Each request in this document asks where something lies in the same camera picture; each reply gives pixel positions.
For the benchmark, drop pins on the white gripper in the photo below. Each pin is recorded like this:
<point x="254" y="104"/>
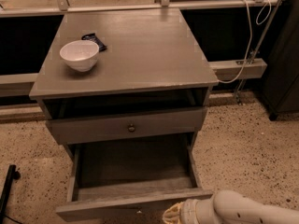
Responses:
<point x="188" y="211"/>

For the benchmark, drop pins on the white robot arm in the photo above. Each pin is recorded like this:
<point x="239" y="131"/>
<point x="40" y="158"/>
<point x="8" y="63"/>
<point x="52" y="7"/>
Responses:
<point x="228" y="207"/>

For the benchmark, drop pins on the grey upper drawer with knob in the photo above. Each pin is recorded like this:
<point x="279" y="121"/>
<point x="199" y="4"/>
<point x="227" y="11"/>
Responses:
<point x="105" y="128"/>

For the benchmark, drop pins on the grey wooden drawer cabinet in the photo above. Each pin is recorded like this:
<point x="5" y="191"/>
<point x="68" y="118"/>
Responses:
<point x="120" y="103"/>

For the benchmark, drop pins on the slanted metal rod stand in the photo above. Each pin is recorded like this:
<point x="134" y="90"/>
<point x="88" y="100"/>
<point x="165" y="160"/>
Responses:
<point x="249" y="58"/>

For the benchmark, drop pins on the dark cabinet at right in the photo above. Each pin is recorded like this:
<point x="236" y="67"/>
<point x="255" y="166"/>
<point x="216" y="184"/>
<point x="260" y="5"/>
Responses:
<point x="280" y="85"/>

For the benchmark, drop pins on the black pole on floor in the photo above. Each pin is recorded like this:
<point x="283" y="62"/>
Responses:
<point x="12" y="174"/>

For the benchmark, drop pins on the white ceramic bowl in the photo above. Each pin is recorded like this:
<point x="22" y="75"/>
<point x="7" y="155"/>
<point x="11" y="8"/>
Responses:
<point x="80" y="55"/>

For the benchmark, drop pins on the dark blue snack packet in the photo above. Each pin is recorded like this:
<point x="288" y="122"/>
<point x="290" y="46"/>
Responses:
<point x="92" y="37"/>

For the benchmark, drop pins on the metal frame railing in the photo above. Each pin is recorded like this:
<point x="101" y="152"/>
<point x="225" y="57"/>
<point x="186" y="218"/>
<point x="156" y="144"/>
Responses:
<point x="130" y="3"/>

